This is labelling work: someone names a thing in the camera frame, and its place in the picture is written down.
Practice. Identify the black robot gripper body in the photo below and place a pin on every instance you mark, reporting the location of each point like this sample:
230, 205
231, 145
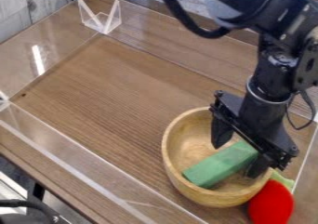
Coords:
257, 116

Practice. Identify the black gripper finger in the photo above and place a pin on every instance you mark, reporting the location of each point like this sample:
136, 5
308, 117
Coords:
222, 131
259, 165

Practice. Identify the green rectangular block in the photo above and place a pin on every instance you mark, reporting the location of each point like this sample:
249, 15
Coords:
221, 165

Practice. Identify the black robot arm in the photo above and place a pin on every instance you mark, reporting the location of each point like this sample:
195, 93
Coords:
286, 72

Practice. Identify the brown wooden bowl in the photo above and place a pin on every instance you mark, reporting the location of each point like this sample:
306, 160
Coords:
186, 146

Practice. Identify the red plush strawberry toy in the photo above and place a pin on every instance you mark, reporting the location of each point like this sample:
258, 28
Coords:
271, 205

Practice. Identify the clear acrylic corner bracket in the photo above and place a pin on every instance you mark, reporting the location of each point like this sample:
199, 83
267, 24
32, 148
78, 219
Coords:
100, 22

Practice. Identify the clear acrylic tray wall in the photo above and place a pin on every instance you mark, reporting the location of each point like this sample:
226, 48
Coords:
102, 191

